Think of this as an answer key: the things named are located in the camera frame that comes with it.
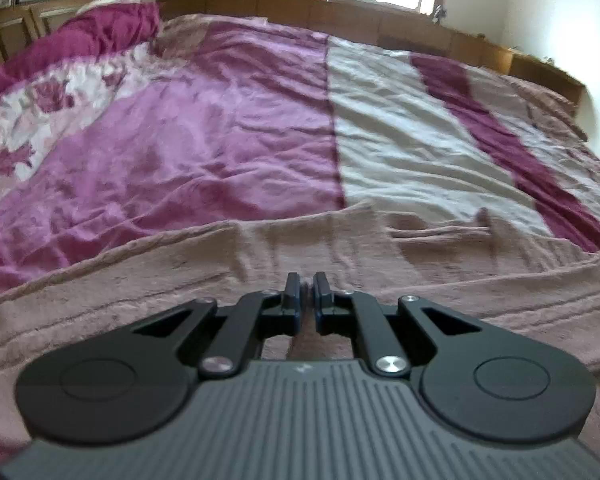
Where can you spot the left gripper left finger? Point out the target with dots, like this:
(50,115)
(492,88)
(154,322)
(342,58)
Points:
(124,384)

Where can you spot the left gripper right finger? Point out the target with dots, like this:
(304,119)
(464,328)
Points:
(478,378)

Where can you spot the purple floral bedspread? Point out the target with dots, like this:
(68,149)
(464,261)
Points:
(120,126)

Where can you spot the wooden bedside ledge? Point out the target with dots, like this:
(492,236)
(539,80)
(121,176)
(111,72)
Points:
(390,29)

